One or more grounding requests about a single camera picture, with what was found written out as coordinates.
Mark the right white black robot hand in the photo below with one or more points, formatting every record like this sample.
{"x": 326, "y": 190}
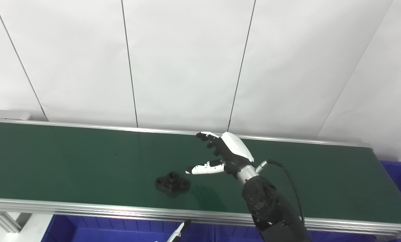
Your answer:
{"x": 232, "y": 151}

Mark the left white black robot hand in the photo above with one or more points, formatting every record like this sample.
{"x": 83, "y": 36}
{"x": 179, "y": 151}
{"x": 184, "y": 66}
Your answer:
{"x": 180, "y": 232}

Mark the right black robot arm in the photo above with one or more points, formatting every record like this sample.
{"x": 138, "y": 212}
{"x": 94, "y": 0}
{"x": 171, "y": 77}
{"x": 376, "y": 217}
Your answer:
{"x": 271, "y": 208}

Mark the black flanged machine part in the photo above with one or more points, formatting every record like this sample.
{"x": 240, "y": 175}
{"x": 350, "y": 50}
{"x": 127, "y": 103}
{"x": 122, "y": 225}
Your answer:
{"x": 171, "y": 183}

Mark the green conveyor belt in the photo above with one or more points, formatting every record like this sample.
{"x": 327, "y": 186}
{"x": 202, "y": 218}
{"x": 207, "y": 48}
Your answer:
{"x": 86, "y": 208}
{"x": 86, "y": 161}

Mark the aluminium conveyor leg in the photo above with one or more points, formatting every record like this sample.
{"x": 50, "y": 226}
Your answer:
{"x": 5, "y": 220}

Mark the grey conveyor end box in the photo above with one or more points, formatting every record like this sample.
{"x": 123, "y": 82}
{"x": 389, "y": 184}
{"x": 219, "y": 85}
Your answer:
{"x": 8, "y": 115}

